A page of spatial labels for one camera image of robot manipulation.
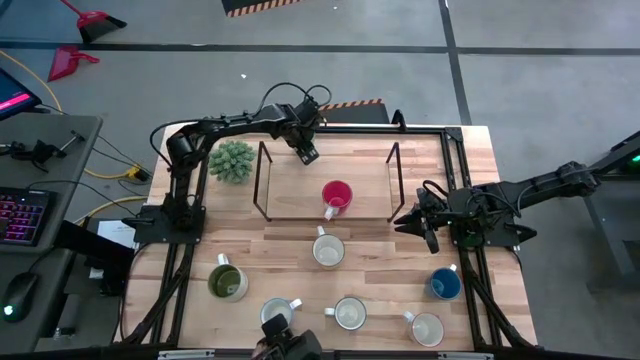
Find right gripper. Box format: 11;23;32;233
393;189;454;255

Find red mug white handle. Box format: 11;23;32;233
321;179;354;222

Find white mug grey diamonds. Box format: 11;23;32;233
402;310;446;349

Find white mug blue pattern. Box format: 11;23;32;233
323;295;368;332

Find white mug red pattern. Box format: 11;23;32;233
259;297;304;326

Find olive green mug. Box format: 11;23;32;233
207;253;250;304

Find hazard striped black mat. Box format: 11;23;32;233
319;98;390;125
221;0;303;19

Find wooden shelf black legs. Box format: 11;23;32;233
253;140;407;224

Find artificial plant patterned pot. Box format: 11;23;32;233
207;139;258;185

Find dark metal stand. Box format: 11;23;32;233
549;130;640;291

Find white paper sheet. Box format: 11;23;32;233
97;219;139;250

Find red dustpan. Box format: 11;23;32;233
47;46;101;83

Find black clamp tool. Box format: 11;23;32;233
0;130;86;174

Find grey side desk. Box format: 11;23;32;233
0;113;104;354

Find computer monitor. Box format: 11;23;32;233
0;67;44;123

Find backlit black keyboard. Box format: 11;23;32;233
0;186;57;247

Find black computer mouse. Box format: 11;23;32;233
1;272;40;323

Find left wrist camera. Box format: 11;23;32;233
297;142;321;167

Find black aluminium table frame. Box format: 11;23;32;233
122;122;539;351

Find silver metal bracket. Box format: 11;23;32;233
157;349;216;360
437;351;495;360

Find yellow floor cable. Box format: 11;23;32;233
0;48;149;226

